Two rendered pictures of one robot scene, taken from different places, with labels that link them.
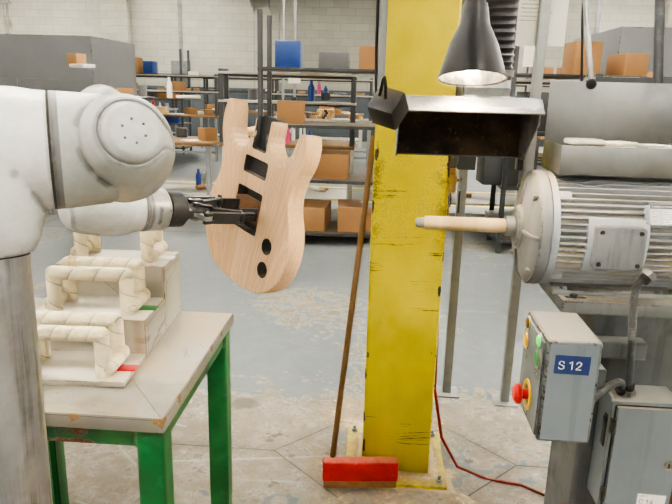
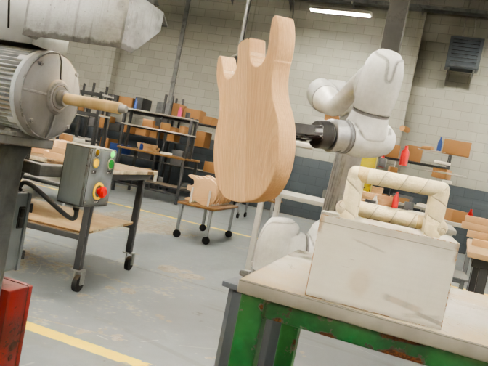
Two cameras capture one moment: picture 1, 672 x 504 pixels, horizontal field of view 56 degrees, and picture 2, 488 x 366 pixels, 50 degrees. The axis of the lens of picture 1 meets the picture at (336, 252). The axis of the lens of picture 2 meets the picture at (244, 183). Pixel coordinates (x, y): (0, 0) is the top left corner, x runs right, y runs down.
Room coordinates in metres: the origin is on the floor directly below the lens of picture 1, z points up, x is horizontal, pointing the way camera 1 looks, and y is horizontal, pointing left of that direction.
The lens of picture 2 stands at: (2.73, 0.53, 1.19)
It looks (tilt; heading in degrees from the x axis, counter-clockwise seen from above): 3 degrees down; 194
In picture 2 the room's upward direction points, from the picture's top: 11 degrees clockwise
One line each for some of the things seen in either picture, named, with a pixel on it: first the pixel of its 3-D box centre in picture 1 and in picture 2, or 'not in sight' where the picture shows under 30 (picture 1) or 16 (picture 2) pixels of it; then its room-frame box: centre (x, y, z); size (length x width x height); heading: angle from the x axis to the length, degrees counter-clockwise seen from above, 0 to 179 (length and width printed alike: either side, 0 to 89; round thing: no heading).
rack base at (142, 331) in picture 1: (100, 324); not in sight; (1.42, 0.56, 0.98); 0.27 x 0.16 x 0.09; 90
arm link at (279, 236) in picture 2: not in sight; (279, 245); (0.67, 0.19, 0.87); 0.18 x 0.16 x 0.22; 113
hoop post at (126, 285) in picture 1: (126, 294); not in sight; (1.38, 0.48, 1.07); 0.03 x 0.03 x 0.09
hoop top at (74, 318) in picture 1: (77, 318); not in sight; (1.30, 0.56, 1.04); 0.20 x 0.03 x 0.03; 89
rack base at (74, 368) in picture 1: (74, 367); not in sight; (1.27, 0.56, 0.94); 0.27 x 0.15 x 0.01; 90
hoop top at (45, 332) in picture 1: (60, 332); not in sight; (1.22, 0.56, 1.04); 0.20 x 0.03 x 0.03; 89
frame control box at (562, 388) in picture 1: (586, 383); (64, 179); (1.14, -0.50, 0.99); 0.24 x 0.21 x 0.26; 86
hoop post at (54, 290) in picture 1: (54, 292); not in sight; (1.38, 0.64, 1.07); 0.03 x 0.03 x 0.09
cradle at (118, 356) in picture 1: (115, 359); not in sight; (1.26, 0.47, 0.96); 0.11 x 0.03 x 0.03; 0
